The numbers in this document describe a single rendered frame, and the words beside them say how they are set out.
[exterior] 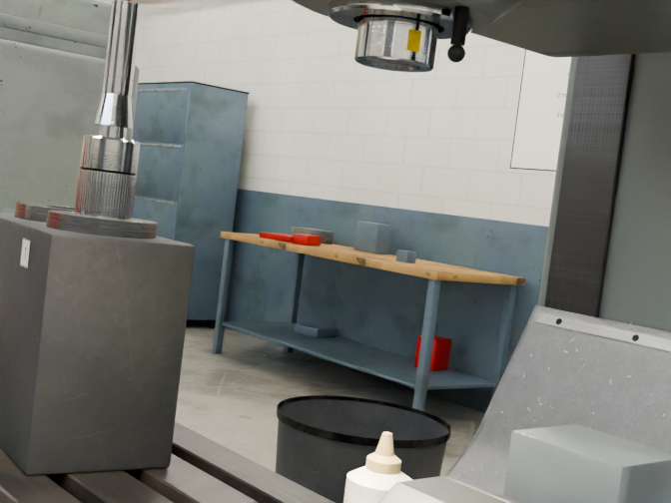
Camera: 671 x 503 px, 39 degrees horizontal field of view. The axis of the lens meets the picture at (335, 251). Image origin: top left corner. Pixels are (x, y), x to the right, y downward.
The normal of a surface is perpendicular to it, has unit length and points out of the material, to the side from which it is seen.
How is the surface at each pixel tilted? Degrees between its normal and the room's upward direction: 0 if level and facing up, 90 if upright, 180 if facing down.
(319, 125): 90
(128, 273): 90
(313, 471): 94
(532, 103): 90
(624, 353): 63
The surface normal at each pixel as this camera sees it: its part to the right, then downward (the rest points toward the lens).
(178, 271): 0.54, 0.11
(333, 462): -0.32, 0.07
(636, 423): -0.63, -0.50
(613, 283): -0.77, -0.06
